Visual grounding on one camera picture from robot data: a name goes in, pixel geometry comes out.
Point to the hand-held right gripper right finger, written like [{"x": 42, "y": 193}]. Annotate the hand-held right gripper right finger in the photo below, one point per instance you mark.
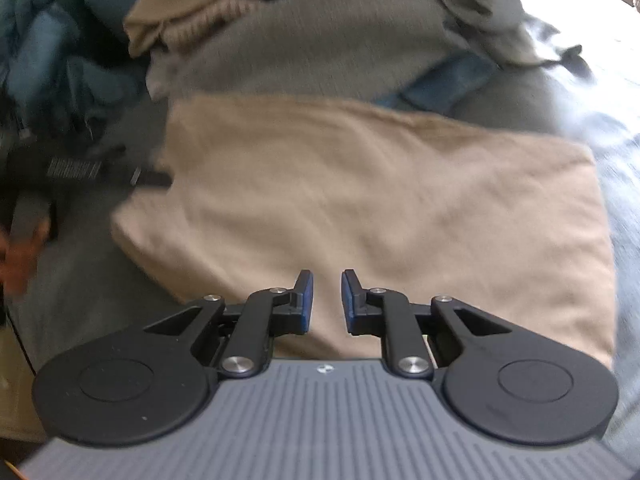
[{"x": 348, "y": 305}]

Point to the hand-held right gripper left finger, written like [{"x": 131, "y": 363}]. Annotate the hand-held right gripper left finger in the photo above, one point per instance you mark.
[{"x": 305, "y": 305}]

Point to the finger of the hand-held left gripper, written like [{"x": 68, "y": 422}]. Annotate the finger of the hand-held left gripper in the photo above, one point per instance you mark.
[{"x": 150, "y": 179}]

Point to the beige pants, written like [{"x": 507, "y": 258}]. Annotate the beige pants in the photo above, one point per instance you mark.
[{"x": 375, "y": 195}]

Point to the person's left hand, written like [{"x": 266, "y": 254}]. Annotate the person's left hand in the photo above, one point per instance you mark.
[{"x": 20, "y": 265}]

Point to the light grey shirt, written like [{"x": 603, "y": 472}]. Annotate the light grey shirt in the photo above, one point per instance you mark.
[{"x": 157, "y": 75}]

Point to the blue duvet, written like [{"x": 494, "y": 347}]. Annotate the blue duvet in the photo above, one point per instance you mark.
[{"x": 50, "y": 35}]

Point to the beige knit sweater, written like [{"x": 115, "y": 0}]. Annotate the beige knit sweater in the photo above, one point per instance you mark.
[{"x": 210, "y": 20}]

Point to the tan cloth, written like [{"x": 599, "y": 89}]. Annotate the tan cloth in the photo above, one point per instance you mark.
[{"x": 160, "y": 5}]

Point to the grey fleece sweater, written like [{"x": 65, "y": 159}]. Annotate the grey fleece sweater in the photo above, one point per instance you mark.
[{"x": 310, "y": 45}]

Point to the blue jeans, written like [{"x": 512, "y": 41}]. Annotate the blue jeans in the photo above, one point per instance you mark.
[{"x": 445, "y": 80}]

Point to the light grey hoodie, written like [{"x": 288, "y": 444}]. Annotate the light grey hoodie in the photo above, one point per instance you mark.
[{"x": 490, "y": 10}]

